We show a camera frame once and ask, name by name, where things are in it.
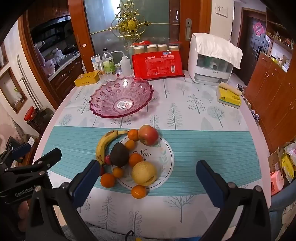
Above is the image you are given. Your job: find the white wall switch panel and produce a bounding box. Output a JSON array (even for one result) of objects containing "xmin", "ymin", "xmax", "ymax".
[{"xmin": 214, "ymin": 3, "xmax": 228, "ymax": 17}]

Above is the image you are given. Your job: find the white and blue carton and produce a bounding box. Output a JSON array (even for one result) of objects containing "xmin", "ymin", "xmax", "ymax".
[{"xmin": 91, "ymin": 55, "xmax": 102, "ymax": 72}]

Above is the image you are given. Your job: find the teal striped placemat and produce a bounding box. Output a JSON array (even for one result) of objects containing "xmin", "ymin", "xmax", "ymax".
[{"xmin": 32, "ymin": 126, "xmax": 264, "ymax": 197}]

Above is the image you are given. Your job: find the white squeeze bottle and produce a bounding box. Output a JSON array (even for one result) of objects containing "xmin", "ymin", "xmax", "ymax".
[{"xmin": 110, "ymin": 50, "xmax": 130, "ymax": 74}]

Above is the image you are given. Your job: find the clear ribbed drinking glass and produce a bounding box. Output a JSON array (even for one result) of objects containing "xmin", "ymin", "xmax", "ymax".
[{"xmin": 98, "ymin": 71, "xmax": 114, "ymax": 84}]

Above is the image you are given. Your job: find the red apple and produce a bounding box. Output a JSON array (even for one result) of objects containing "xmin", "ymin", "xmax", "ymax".
[{"xmin": 137, "ymin": 125, "xmax": 159, "ymax": 146}]

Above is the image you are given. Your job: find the yellow pear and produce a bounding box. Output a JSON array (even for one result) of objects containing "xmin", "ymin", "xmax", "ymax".
[{"xmin": 131, "ymin": 161, "xmax": 158, "ymax": 186}]

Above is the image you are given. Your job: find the dark entry door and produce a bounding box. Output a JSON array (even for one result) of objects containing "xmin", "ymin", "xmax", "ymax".
[{"xmin": 240, "ymin": 7, "xmax": 266, "ymax": 63}]

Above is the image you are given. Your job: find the pink plastic stool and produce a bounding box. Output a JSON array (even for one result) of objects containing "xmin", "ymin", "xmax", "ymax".
[{"xmin": 270, "ymin": 170, "xmax": 284, "ymax": 195}]

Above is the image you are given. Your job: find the white countertop appliance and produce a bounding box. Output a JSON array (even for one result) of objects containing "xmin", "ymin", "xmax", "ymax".
[{"xmin": 187, "ymin": 33, "xmax": 234, "ymax": 84}]

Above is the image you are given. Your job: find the yellow banana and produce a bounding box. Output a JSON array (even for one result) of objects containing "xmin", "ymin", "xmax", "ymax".
[{"xmin": 95, "ymin": 130, "xmax": 129, "ymax": 166}]

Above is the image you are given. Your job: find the yellow plastic bag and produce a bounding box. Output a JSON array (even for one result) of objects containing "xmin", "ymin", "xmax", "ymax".
[{"xmin": 280, "ymin": 142, "xmax": 296, "ymax": 183}]

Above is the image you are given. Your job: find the pink glass fruit bowl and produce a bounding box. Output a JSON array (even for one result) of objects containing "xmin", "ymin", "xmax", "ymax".
[{"xmin": 88, "ymin": 76, "xmax": 154, "ymax": 119}]

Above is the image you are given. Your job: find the silver door handle plate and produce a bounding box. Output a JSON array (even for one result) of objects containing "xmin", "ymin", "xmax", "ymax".
[{"xmin": 185, "ymin": 19, "xmax": 192, "ymax": 42}]

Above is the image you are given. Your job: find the wooden kitchen cabinet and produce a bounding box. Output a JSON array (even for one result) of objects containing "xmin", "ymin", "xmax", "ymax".
[{"xmin": 48, "ymin": 56, "xmax": 84, "ymax": 93}]

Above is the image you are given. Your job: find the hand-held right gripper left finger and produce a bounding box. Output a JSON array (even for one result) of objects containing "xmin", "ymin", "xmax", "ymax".
[{"xmin": 25, "ymin": 159, "xmax": 101, "ymax": 241}]

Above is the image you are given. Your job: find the black range hood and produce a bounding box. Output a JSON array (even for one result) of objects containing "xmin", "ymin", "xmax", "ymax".
[{"xmin": 32, "ymin": 17, "xmax": 72, "ymax": 42}]

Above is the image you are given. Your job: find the brown wooden cabinet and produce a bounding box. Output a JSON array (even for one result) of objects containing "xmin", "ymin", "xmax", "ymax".
[{"xmin": 245, "ymin": 52, "xmax": 296, "ymax": 151}]

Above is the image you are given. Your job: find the long silver door handle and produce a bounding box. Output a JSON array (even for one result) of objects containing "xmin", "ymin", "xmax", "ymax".
[{"xmin": 17, "ymin": 54, "xmax": 41, "ymax": 109}]

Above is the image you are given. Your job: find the wooden shelf with items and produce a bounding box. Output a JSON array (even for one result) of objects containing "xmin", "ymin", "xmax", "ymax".
[{"xmin": 266, "ymin": 21, "xmax": 296, "ymax": 72}]

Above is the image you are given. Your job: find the red paper cup pack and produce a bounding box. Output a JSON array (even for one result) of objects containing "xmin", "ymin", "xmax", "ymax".
[{"xmin": 131, "ymin": 41, "xmax": 185, "ymax": 81}]

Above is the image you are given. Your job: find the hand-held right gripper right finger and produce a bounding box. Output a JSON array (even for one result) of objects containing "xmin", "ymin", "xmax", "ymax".
[{"xmin": 196, "ymin": 160, "xmax": 271, "ymax": 241}]

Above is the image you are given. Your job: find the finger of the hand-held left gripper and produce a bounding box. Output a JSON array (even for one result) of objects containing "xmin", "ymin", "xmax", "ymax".
[
  {"xmin": 3, "ymin": 148, "xmax": 62, "ymax": 183},
  {"xmin": 0, "ymin": 143, "xmax": 31, "ymax": 166}
]

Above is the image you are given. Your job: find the red door decoration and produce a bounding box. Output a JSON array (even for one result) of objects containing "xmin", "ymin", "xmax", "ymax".
[{"xmin": 253, "ymin": 20, "xmax": 265, "ymax": 36}]

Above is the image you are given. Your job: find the cardboard box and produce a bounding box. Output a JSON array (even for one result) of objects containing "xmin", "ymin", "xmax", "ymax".
[{"xmin": 268, "ymin": 148, "xmax": 285, "ymax": 173}]

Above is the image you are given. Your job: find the white cloth cover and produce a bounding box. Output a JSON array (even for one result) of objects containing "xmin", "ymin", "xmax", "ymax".
[{"xmin": 192, "ymin": 33, "xmax": 243, "ymax": 69}]

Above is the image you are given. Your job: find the gold door ornament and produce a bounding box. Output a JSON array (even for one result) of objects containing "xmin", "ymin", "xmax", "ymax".
[{"xmin": 90, "ymin": 0, "xmax": 183, "ymax": 40}]

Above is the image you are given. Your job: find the clear bottle green label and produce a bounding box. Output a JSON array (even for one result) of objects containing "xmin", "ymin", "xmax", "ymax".
[{"xmin": 102, "ymin": 48, "xmax": 115, "ymax": 75}]

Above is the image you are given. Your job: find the yellow tin box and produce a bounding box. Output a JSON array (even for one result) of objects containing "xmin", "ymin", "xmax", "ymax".
[{"xmin": 74, "ymin": 71, "xmax": 100, "ymax": 87}]

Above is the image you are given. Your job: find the dark avocado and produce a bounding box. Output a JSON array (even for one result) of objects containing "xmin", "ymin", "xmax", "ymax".
[{"xmin": 110, "ymin": 142, "xmax": 130, "ymax": 167}]

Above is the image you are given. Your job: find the orange tangerine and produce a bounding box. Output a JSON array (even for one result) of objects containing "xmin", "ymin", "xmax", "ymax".
[
  {"xmin": 131, "ymin": 185, "xmax": 147, "ymax": 199},
  {"xmin": 129, "ymin": 153, "xmax": 144, "ymax": 168},
  {"xmin": 100, "ymin": 173, "xmax": 116, "ymax": 188},
  {"xmin": 127, "ymin": 129, "xmax": 139, "ymax": 141}
]

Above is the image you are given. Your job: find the red lid container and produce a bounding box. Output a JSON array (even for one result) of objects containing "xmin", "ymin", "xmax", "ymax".
[{"xmin": 24, "ymin": 106, "xmax": 48, "ymax": 130}]

